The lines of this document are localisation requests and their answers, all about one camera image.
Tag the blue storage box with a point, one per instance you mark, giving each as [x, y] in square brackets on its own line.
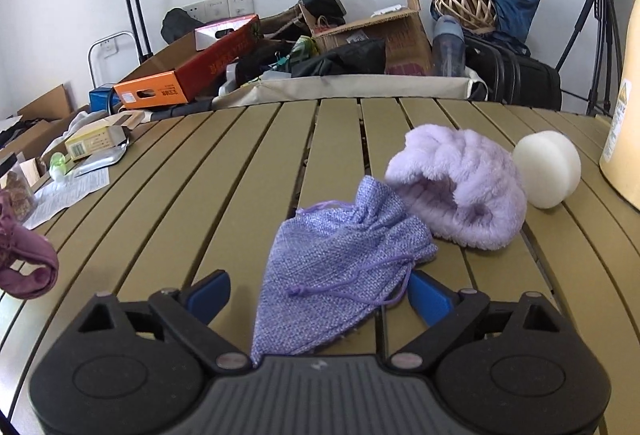
[102, 97]

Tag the pink fabric item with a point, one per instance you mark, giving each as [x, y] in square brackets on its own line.
[25, 260]

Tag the green small bottle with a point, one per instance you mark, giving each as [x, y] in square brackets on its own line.
[57, 163]

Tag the wicker ball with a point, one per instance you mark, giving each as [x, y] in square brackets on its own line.
[465, 5]

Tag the yellow thermos jug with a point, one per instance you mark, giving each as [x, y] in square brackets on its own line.
[625, 140]

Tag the fluffy lilac headband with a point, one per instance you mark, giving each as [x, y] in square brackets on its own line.
[460, 185]

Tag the black fabric bag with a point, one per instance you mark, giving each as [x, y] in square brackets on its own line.
[345, 58]

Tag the white round sponge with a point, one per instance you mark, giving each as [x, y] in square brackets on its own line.
[547, 167]

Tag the white metal frame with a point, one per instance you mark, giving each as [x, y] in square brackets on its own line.
[107, 36]

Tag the brown cardboard box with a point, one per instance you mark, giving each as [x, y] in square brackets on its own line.
[400, 40]

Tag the orange cardboard box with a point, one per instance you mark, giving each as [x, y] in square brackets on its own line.
[165, 87]

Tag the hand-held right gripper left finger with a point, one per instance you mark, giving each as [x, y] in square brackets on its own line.
[210, 295]

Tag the clear snack jar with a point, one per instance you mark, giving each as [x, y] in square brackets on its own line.
[15, 192]

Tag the black suitcase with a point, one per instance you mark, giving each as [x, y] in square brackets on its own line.
[520, 80]

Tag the black tripod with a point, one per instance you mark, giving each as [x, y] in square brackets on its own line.
[600, 15]

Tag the tan folding table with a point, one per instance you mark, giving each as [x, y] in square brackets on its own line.
[200, 215]

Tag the open cardboard box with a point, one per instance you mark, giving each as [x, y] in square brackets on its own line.
[25, 135]

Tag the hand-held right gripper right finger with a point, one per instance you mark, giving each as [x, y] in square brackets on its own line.
[430, 302]

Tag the yellow small box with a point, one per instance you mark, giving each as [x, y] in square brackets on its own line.
[92, 142]

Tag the white wall sockets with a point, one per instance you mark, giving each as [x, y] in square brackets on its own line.
[225, 5]

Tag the kraft paper box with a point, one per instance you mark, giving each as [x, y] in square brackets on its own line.
[127, 119]

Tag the printed paper sheet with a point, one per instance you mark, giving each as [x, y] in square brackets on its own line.
[70, 195]

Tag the blue grey bottle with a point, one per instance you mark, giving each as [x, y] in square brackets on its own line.
[447, 50]

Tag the silver foil pouch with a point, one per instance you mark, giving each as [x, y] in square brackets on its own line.
[102, 161]

